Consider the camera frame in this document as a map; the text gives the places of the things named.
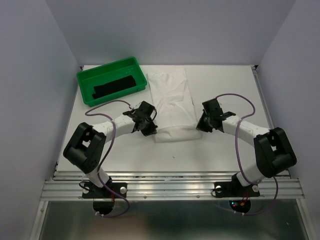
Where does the black rolled t shirt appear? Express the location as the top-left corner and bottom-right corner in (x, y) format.
(92, 75), (137, 99)

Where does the green plastic bin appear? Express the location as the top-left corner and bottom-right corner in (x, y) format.
(77, 57), (148, 107)

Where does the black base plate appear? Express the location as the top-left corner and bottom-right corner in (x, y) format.
(211, 181), (260, 198)
(79, 181), (128, 199)

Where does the white t shirt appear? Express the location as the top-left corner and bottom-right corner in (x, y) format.
(147, 68), (202, 143)

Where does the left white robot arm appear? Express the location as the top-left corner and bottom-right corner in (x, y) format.
(63, 101), (158, 197)

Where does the aluminium frame rail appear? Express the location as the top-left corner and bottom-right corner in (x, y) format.
(40, 171), (305, 201)

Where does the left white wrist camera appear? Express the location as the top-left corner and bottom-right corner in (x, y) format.
(129, 102), (141, 110)

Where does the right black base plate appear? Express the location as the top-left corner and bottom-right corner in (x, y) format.
(211, 181), (260, 198)

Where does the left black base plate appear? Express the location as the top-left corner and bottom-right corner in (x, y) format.
(79, 181), (128, 199)

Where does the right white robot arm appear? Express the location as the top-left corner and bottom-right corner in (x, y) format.
(196, 98), (297, 198)

